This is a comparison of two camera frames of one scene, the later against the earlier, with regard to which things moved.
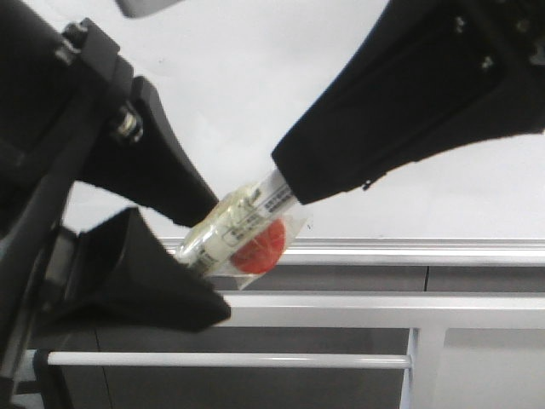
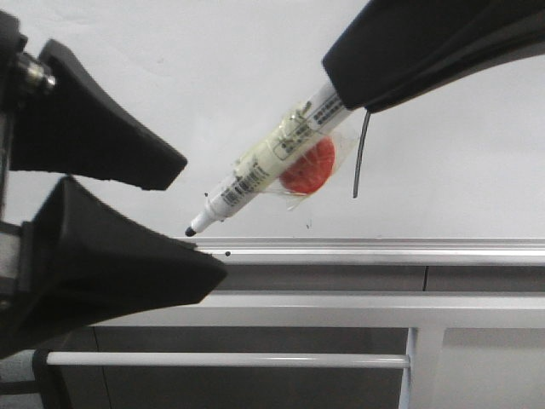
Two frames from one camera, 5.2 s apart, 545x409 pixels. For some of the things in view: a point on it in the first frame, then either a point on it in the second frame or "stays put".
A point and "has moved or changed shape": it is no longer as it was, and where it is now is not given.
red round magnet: [261, 251] has moved or changed shape
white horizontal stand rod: [235, 360] stays put
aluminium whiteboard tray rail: [414, 251] stays put
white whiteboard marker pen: [240, 212] has moved or changed shape
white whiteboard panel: [236, 78] stays put
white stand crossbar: [385, 310] stays put
